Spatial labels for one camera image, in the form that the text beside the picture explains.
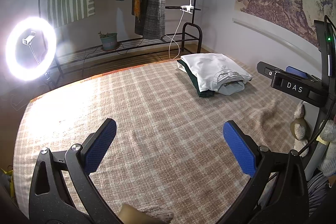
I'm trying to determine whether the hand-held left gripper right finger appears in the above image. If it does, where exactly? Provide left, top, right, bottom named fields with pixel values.
left=218, top=120, right=310, bottom=224

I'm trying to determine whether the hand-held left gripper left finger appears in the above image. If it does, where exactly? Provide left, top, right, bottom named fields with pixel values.
left=28, top=118, right=118, bottom=224

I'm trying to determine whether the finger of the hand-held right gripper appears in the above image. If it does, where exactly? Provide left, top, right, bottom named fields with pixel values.
left=286, top=66, right=319, bottom=81
left=257, top=61, right=276, bottom=79

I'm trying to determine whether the stack of clothes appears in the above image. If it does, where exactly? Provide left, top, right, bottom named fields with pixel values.
left=181, top=53, right=253, bottom=93

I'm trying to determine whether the black metal clothes rack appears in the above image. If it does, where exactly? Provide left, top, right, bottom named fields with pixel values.
left=45, top=0, right=205, bottom=83

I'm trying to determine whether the person's right hand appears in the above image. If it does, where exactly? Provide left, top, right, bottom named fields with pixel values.
left=319, top=120, right=336, bottom=176

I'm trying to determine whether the pale grey folded garment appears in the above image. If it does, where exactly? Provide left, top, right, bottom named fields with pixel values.
left=177, top=59, right=246, bottom=96

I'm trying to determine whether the beige stuffed toy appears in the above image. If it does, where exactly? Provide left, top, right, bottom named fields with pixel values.
left=289, top=101, right=311, bottom=151

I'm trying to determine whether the beige plaid blanket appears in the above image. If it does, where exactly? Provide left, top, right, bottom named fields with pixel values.
left=13, top=55, right=319, bottom=224

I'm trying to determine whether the dark green folded garment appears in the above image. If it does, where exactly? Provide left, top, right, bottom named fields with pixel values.
left=184, top=67, right=217, bottom=98

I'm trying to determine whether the orange patterned bed sheet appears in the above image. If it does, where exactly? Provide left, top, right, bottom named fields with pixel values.
left=29, top=61, right=181, bottom=104

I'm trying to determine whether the grey striped clothing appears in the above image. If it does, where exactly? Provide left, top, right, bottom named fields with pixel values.
left=307, top=173, right=336, bottom=216

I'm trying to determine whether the yellow bag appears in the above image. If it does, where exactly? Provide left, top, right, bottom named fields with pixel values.
left=0, top=165, right=15, bottom=198

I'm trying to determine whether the potted plant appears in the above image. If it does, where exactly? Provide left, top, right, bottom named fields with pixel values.
left=98, top=31, right=118, bottom=51

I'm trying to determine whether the phone holder clamp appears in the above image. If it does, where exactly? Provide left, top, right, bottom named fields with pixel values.
left=22, top=30, right=36, bottom=45

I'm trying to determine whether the yellow hanging garment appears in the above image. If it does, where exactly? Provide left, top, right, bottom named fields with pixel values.
left=131, top=0, right=143, bottom=22

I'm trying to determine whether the white wall rail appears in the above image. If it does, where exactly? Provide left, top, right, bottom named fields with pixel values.
left=232, top=17, right=319, bottom=58

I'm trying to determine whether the ring light stand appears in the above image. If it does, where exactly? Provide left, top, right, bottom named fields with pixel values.
left=39, top=72, right=54, bottom=90

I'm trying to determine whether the white cable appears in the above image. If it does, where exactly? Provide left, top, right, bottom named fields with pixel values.
left=169, top=10, right=185, bottom=60

